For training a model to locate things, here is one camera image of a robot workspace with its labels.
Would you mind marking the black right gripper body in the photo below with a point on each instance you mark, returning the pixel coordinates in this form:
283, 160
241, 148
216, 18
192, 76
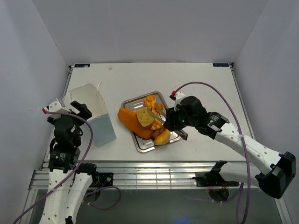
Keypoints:
180, 120

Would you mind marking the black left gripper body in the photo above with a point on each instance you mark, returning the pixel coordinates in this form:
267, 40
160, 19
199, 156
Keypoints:
78, 122

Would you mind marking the silver metal tongs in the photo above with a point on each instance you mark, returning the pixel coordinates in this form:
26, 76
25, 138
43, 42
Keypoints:
162, 118

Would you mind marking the orange twisted braided bread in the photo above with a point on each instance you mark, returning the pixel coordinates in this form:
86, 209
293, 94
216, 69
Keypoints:
150, 102

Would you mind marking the herb speckled bread slice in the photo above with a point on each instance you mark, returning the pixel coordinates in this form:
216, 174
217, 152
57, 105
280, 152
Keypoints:
144, 118

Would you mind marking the large orange long loaf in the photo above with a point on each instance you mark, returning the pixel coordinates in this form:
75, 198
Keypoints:
130, 121

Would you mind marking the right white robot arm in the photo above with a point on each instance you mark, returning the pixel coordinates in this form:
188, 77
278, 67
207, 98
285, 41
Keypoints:
273, 171

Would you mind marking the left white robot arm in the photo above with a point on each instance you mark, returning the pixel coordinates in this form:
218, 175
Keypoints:
68, 179

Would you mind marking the light blue paper bag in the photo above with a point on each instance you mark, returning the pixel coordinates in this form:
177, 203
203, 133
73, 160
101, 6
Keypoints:
100, 121

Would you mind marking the brown chocolate bread piece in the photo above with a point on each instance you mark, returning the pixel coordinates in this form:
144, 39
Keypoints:
157, 132

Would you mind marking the golden glazed bun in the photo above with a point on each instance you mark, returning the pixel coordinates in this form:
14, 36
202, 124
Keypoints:
163, 138

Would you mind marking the silver metal tray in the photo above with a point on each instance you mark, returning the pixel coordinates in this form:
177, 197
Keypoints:
133, 104

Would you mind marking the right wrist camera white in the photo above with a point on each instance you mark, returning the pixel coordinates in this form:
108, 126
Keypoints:
177, 97

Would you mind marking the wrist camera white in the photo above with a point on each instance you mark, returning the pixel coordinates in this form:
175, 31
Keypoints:
177, 97
56, 105

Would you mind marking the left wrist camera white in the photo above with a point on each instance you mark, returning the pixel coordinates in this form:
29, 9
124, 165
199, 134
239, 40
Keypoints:
56, 105

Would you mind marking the aluminium table edge rail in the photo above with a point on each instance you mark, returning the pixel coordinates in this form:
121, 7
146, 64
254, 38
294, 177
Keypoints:
62, 96

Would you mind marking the aluminium front frame rail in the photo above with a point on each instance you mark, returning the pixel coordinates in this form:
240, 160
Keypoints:
129, 175

